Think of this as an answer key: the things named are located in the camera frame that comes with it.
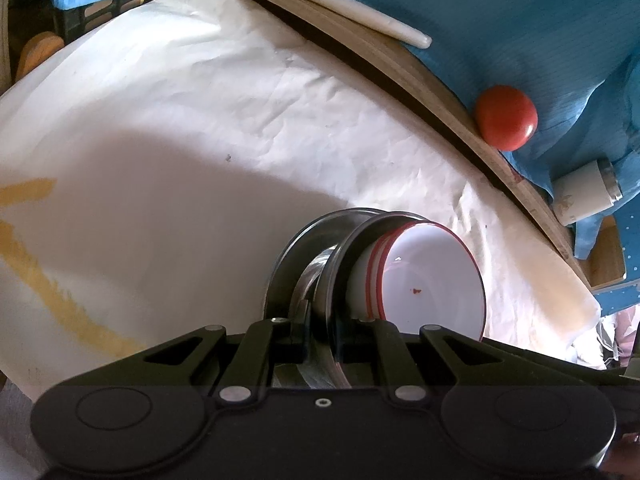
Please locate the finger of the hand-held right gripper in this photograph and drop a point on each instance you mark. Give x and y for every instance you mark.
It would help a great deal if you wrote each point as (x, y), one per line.
(505, 352)

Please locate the pale crumpled cloth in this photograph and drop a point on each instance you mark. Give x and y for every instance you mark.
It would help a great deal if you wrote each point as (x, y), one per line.
(600, 340)

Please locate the wooden block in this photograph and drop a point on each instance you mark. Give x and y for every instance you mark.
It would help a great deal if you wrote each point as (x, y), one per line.
(607, 255)

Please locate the white red-rimmed bowl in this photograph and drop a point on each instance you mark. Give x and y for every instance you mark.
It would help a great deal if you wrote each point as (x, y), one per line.
(430, 280)

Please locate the wide-rimmed steel plate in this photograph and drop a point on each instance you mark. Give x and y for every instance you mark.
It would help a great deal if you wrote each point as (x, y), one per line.
(285, 260)

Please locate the white cup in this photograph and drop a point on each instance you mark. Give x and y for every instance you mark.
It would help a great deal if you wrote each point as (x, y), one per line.
(580, 195)

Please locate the black plastic crate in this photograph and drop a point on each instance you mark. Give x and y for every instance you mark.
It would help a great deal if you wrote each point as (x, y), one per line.
(70, 25)

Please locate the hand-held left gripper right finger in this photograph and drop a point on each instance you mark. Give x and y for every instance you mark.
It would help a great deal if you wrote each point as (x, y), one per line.
(385, 350)

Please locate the red tomato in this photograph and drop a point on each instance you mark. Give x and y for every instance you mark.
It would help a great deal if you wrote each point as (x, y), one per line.
(507, 117)

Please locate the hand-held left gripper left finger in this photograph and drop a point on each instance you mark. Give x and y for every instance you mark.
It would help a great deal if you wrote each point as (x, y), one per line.
(290, 340)

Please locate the white paper sheet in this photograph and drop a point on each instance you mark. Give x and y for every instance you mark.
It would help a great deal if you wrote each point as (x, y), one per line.
(200, 110)

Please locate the round wooden piece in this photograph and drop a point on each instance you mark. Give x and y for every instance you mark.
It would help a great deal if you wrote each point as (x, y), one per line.
(40, 55)

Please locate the wooden board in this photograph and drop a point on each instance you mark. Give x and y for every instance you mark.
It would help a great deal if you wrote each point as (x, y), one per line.
(425, 90)

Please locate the white rod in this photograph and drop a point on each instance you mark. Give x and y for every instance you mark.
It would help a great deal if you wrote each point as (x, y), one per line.
(350, 10)

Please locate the steel bowl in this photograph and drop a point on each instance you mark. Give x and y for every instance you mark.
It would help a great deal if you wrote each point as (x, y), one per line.
(345, 265)

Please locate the blue dotted cloth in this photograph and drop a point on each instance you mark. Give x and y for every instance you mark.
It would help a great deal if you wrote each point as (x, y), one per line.
(631, 240)

